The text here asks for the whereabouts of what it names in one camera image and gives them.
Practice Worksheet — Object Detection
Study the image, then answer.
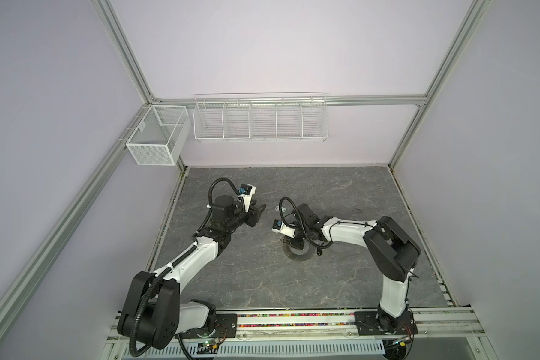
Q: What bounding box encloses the grey perforated ring disc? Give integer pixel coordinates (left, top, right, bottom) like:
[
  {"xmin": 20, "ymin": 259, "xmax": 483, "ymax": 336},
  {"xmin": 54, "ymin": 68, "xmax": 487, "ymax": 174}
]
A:
[{"xmin": 282, "ymin": 242, "xmax": 315, "ymax": 262}]

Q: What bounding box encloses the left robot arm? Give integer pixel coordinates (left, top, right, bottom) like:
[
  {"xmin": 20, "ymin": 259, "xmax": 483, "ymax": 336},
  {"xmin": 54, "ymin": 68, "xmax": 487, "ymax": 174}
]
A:
[{"xmin": 117, "ymin": 177, "xmax": 266, "ymax": 358}]

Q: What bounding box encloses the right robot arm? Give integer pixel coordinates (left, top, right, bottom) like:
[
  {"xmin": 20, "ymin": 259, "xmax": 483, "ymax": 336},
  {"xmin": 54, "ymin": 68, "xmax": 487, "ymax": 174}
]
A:
[{"xmin": 272, "ymin": 196, "xmax": 422, "ymax": 337}]

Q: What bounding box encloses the white mesh box basket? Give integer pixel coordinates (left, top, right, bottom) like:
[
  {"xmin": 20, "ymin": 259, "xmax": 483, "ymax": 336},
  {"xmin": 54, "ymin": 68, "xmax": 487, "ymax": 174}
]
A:
[{"xmin": 126, "ymin": 105, "xmax": 191, "ymax": 166}]

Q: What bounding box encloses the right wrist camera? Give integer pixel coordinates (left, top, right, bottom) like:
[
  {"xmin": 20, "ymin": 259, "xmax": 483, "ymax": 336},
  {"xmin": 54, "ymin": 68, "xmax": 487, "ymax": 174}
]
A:
[{"xmin": 271, "ymin": 219, "xmax": 296, "ymax": 239}]

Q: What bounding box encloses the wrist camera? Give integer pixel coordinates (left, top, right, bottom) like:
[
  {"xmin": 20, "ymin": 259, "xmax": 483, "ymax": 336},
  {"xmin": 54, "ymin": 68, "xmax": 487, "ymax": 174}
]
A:
[
  {"xmin": 238, "ymin": 184, "xmax": 256, "ymax": 213},
  {"xmin": 271, "ymin": 219, "xmax": 296, "ymax": 239}
]

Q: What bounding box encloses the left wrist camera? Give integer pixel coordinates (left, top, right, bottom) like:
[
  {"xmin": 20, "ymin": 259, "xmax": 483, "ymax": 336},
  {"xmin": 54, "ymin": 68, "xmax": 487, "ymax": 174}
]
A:
[{"xmin": 238, "ymin": 184, "xmax": 256, "ymax": 213}]

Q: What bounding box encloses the white wire shelf basket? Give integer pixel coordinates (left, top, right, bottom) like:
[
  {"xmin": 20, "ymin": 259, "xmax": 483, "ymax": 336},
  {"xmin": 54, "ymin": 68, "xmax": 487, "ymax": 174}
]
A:
[{"xmin": 193, "ymin": 93, "xmax": 329, "ymax": 142}]

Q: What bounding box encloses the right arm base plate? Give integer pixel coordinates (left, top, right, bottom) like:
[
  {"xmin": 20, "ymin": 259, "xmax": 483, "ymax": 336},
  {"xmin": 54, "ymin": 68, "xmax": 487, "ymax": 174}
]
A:
[{"xmin": 354, "ymin": 310, "xmax": 419, "ymax": 336}]

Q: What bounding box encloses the white vented cable duct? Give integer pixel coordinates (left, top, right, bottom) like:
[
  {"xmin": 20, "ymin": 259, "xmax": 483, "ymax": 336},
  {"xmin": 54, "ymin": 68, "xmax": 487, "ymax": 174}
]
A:
[{"xmin": 145, "ymin": 339, "xmax": 386, "ymax": 360}]

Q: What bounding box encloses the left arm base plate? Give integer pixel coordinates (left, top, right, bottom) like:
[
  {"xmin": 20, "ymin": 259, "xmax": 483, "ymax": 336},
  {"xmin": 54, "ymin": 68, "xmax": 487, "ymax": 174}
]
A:
[{"xmin": 181, "ymin": 313, "xmax": 238, "ymax": 339}]

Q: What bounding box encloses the aluminium mounting rail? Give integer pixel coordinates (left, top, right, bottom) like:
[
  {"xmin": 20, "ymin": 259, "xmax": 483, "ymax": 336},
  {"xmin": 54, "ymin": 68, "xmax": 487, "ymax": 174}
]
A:
[{"xmin": 105, "ymin": 307, "xmax": 485, "ymax": 345}]

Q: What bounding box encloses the aluminium frame profile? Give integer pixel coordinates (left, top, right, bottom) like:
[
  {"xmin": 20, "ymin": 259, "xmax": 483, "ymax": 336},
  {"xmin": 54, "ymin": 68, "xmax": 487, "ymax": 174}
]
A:
[{"xmin": 0, "ymin": 1, "xmax": 470, "ymax": 350}]

